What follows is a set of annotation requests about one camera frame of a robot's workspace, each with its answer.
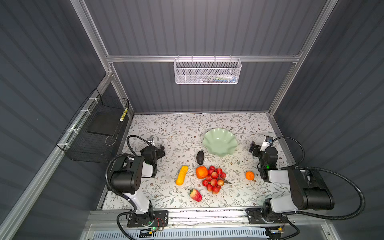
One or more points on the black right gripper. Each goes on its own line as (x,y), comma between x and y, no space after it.
(255,148)

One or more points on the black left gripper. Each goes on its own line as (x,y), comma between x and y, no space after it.
(160,151)

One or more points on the small orange tangerine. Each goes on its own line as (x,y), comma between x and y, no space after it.
(250,175)

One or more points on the dark avocado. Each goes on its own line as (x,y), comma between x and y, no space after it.
(200,158)

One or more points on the orange bell pepper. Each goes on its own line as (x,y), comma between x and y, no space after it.
(201,172)

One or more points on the red grape bunch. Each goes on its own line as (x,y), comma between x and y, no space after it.
(214,180)

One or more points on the red yellow apple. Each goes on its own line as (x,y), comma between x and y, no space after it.
(195,195)

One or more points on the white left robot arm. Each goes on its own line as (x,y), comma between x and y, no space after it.
(123,177)

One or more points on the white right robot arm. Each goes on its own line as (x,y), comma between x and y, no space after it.
(308,190)

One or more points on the green wavy fruit bowl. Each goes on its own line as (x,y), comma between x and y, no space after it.
(220,142)

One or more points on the yellow green tube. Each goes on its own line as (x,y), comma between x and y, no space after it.
(123,115)

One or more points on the black pad in basket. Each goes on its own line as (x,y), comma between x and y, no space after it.
(105,124)

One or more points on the floral table mat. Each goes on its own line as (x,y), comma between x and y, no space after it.
(182,136)

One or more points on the markers in white basket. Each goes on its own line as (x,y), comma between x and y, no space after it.
(218,79)

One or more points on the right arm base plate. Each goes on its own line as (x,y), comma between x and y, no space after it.
(262,216)

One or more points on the black wire basket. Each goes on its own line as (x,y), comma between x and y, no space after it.
(79,145)

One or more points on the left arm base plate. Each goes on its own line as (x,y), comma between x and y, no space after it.
(150,219)

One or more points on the aluminium mounting rail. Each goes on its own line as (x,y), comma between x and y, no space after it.
(182,218)

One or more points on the white wire mesh basket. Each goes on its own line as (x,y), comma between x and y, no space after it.
(187,70)

